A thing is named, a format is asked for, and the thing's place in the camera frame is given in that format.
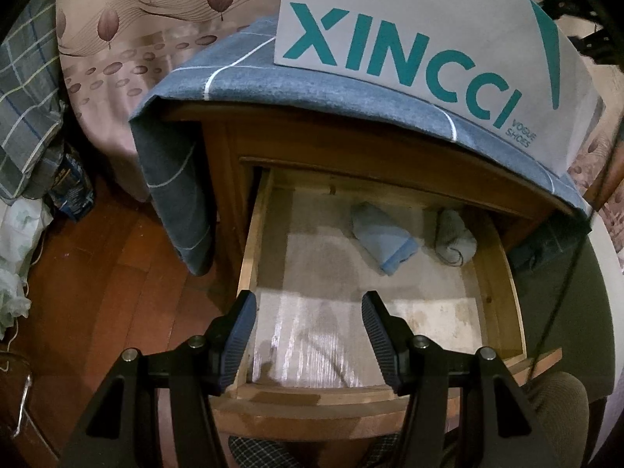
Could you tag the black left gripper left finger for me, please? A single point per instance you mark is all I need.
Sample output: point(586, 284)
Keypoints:
point(120, 425)

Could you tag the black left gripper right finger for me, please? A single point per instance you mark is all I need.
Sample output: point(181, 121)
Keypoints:
point(497, 428)

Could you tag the wooden drawer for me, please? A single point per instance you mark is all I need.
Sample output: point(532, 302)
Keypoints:
point(309, 372)

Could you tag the checked slipper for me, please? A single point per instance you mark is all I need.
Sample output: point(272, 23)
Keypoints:
point(253, 453)

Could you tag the grey sock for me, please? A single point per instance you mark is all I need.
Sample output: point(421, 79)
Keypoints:
point(455, 245)

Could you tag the light blue folded cloth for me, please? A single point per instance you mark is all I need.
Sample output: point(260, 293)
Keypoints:
point(382, 237)

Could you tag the white floral plastic bag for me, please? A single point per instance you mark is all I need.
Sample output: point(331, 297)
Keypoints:
point(22, 224)

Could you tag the dark blue package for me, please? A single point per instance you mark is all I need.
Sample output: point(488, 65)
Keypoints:
point(71, 194)

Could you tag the wooden nightstand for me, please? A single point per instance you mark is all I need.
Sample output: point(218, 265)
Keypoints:
point(241, 139)

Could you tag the green plaid cloth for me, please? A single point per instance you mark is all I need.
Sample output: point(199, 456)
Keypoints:
point(31, 107)

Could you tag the blue grid tablecloth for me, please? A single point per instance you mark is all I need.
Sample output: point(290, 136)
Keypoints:
point(240, 70)

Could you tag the white XINCCI shoe box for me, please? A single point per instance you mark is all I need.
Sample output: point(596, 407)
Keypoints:
point(504, 65)

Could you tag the pink leaf bedsheet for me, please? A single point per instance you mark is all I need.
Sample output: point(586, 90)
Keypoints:
point(112, 52)

